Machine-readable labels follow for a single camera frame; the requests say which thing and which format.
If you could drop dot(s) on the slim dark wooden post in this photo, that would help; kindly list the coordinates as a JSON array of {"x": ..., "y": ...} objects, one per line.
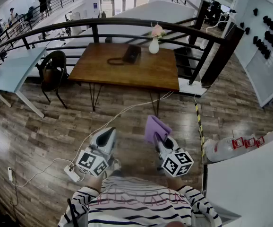
[{"x": 201, "y": 15}]

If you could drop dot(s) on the person's left forearm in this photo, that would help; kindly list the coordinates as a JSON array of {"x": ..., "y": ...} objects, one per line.
[{"x": 97, "y": 182}]

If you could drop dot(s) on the plastic-wrapped water bottle pack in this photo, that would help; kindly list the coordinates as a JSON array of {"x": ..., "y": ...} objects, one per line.
[{"x": 224, "y": 148}]

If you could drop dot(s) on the blue wall poster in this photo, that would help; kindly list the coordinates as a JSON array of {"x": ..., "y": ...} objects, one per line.
[{"x": 95, "y": 5}]

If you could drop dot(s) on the pink flower bouquet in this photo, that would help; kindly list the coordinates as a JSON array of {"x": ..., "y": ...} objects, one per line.
[{"x": 156, "y": 31}]

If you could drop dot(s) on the white tall cabinet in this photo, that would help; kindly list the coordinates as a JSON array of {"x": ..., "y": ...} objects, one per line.
[{"x": 75, "y": 16}]

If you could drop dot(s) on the white flat base board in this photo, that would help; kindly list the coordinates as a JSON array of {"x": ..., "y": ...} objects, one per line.
[{"x": 190, "y": 87}]

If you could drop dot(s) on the light blue table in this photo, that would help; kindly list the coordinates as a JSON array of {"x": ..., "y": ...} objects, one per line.
[{"x": 13, "y": 70}]

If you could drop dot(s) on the white counter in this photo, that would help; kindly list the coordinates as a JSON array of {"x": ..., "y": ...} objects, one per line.
[{"x": 249, "y": 185}]

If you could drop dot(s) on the group of black board-mounted devices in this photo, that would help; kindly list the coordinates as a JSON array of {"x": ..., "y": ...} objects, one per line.
[{"x": 270, "y": 38}]

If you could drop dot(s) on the purple cloth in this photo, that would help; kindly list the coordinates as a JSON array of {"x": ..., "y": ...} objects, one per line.
[{"x": 154, "y": 126}]

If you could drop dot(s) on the person's right forearm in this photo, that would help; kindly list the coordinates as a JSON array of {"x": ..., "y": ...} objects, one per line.
[{"x": 179, "y": 182}]

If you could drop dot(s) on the person's striped white shirt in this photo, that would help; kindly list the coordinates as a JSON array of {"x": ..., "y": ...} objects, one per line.
[{"x": 139, "y": 204}]

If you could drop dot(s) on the glass entrance door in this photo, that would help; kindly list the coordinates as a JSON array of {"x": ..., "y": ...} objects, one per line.
[{"x": 124, "y": 1}]

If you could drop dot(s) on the brown wooden table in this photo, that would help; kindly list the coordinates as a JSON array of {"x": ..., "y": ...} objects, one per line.
[{"x": 127, "y": 74}]

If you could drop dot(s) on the black curved metal railing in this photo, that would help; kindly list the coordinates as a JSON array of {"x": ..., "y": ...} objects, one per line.
[{"x": 95, "y": 32}]

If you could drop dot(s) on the yellow black striped tape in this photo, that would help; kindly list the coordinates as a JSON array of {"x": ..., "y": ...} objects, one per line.
[{"x": 199, "y": 124}]

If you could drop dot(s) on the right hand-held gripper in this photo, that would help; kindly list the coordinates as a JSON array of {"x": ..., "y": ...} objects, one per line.
[{"x": 176, "y": 164}]

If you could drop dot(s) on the large white power strip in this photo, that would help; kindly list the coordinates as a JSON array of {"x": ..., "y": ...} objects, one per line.
[{"x": 71, "y": 173}]

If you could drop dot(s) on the black round-back chair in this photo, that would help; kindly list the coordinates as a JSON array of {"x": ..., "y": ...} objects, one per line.
[{"x": 52, "y": 79}]

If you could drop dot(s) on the person's white sneaker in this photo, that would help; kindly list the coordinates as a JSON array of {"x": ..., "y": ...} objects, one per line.
[{"x": 115, "y": 165}]

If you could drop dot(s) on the white wall board panel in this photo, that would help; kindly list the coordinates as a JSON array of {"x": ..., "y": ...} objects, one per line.
[{"x": 257, "y": 67}]

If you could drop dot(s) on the thick dark wooden post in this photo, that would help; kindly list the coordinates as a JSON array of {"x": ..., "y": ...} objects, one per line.
[{"x": 221, "y": 55}]

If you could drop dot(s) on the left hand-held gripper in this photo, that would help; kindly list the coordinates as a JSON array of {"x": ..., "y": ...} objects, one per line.
[{"x": 91, "y": 162}]

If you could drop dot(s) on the white ceramic vase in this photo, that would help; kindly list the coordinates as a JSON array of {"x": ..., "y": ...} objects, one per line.
[{"x": 154, "y": 47}]

